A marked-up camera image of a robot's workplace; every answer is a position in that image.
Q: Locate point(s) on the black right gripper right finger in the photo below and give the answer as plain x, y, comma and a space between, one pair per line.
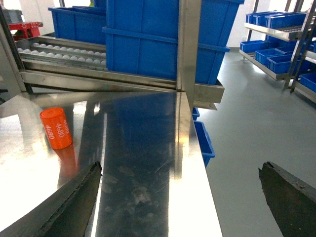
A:
291, 201

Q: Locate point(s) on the steel roller rack frame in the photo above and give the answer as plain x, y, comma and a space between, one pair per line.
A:
21, 75

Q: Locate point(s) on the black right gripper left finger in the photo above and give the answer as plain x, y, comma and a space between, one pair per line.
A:
65, 213

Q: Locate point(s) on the orange cylindrical capacitor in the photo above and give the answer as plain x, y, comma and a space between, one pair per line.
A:
56, 127

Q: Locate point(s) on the large blue plastic bin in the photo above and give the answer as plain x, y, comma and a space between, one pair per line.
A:
142, 37

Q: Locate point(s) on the red metal table frame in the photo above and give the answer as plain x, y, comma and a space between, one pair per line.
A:
25, 30

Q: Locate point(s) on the blue bin behind left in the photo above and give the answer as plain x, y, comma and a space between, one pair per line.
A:
80, 23

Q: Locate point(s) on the blue bin under table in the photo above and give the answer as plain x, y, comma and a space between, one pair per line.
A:
204, 140

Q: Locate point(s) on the steel shelf rack right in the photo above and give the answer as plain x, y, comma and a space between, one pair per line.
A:
282, 44

